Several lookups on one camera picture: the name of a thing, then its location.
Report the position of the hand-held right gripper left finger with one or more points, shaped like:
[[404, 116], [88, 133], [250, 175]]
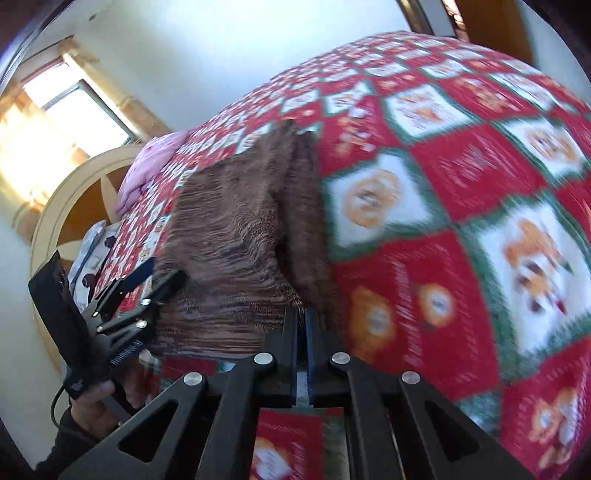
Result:
[[288, 360]]

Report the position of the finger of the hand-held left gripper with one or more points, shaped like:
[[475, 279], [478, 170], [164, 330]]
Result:
[[134, 277], [164, 288]]

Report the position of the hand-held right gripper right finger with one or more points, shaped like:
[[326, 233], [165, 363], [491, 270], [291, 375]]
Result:
[[316, 360]]

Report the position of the brown striped knit garment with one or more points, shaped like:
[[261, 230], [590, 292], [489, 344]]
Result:
[[231, 230]]

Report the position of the person's left forearm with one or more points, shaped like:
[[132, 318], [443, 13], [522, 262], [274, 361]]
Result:
[[69, 445]]

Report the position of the person's left hand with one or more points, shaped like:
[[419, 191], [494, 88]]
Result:
[[92, 410]]

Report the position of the pillow with dark circles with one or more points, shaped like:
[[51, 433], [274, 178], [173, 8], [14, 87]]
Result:
[[90, 277]]

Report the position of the grey patterned pillow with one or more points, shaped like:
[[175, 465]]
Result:
[[92, 235]]

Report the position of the cream and wood headboard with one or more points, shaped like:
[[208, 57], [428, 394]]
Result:
[[51, 207]]

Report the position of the pink pillow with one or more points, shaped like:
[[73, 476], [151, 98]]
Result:
[[143, 170]]

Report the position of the sunlit beige curtain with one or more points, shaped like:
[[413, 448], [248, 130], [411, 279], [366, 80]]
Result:
[[37, 152]]

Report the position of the beige patterned curtain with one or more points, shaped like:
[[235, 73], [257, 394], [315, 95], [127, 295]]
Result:
[[138, 115]]

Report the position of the window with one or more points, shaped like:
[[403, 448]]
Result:
[[83, 110]]

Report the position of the red printed bear blanket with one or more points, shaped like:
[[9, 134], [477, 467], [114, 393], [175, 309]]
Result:
[[461, 175]]

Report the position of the wooden door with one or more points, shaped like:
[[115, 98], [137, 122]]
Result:
[[498, 27]]

